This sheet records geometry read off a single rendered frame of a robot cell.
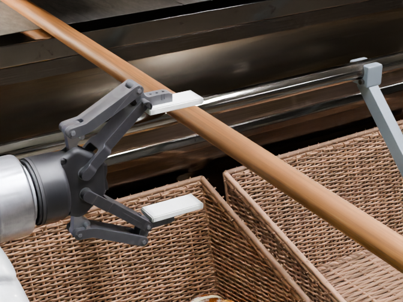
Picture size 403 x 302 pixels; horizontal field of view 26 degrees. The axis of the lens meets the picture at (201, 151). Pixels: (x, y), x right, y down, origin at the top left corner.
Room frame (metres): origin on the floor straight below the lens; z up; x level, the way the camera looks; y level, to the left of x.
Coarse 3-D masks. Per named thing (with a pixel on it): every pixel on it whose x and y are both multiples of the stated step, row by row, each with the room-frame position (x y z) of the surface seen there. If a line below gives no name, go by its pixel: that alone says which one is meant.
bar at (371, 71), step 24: (312, 72) 1.27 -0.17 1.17; (336, 72) 1.28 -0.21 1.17; (360, 72) 1.30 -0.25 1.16; (384, 72) 1.33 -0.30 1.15; (216, 96) 1.17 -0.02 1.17; (240, 96) 1.19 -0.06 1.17; (264, 96) 1.21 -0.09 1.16; (144, 120) 1.10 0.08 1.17; (168, 120) 1.12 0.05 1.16; (384, 120) 1.27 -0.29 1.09; (0, 144) 1.00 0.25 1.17; (24, 144) 1.01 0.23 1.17; (48, 144) 1.02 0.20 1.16
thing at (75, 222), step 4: (72, 216) 0.86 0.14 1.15; (80, 216) 0.86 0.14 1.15; (72, 220) 0.85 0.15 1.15; (76, 220) 0.85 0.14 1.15; (80, 220) 0.86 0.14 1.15; (84, 220) 0.86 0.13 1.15; (88, 220) 0.86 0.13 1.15; (72, 224) 0.85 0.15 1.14; (76, 224) 0.85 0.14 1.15; (80, 224) 0.86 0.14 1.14; (84, 224) 0.86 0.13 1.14; (88, 224) 0.85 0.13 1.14; (72, 228) 0.85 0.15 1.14; (88, 228) 0.85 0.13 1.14; (72, 232) 0.85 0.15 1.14
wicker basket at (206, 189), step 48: (144, 192) 1.48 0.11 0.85; (48, 240) 1.37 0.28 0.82; (96, 240) 1.41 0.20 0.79; (192, 240) 1.50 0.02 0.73; (240, 240) 1.43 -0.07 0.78; (48, 288) 1.34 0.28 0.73; (96, 288) 1.38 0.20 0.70; (144, 288) 1.43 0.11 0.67; (192, 288) 1.47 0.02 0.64; (240, 288) 1.43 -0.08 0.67; (288, 288) 1.30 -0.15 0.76
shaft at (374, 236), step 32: (0, 0) 1.64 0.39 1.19; (64, 32) 1.38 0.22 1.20; (96, 64) 1.27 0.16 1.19; (128, 64) 1.21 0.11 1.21; (192, 128) 1.02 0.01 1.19; (224, 128) 0.98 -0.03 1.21; (256, 160) 0.91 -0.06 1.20; (288, 192) 0.85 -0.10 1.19; (320, 192) 0.82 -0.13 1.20; (352, 224) 0.76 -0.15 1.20; (384, 256) 0.72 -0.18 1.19
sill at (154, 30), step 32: (224, 0) 1.67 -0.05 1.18; (256, 0) 1.67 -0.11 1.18; (288, 0) 1.70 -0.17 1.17; (320, 0) 1.74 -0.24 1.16; (352, 0) 1.78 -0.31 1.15; (32, 32) 1.46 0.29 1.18; (96, 32) 1.47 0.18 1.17; (128, 32) 1.51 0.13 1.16; (160, 32) 1.54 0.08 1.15; (192, 32) 1.58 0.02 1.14; (0, 64) 1.38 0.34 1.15
